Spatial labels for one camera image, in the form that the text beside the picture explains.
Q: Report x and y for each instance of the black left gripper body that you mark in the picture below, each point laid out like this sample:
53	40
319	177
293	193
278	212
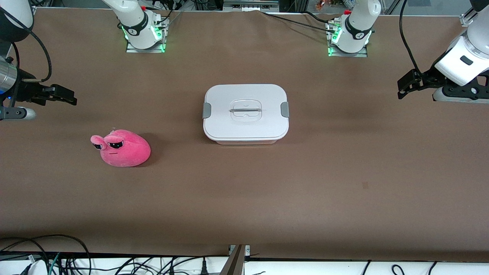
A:
427	78

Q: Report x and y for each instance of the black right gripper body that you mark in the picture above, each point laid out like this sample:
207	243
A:
25	90

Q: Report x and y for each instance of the pink plush toy with eyes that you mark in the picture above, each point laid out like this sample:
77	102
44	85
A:
126	151

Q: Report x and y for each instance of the white box lid grey clips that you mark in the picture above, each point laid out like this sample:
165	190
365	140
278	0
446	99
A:
244	128

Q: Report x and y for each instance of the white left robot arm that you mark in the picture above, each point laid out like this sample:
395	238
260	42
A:
357	26

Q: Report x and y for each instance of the pink translucent plastic box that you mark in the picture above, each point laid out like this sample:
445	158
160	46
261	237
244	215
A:
248	142

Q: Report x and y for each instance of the aluminium corner profile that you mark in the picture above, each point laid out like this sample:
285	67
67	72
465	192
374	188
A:
467	20

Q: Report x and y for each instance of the small orange item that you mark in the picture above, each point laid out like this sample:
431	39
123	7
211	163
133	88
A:
323	4

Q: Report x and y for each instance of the brown table cover sheet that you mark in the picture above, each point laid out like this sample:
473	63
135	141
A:
244	198

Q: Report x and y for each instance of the black power plug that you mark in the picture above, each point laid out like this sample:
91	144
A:
204	269

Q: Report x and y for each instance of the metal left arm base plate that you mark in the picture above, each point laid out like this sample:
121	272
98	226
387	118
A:
347	54

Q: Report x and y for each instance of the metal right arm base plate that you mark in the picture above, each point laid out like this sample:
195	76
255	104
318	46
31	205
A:
145	50

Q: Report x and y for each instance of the grey metal rack frame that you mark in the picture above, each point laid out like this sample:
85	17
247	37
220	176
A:
250	4

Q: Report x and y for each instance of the aluminium frame profile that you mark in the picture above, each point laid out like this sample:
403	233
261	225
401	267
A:
233	263

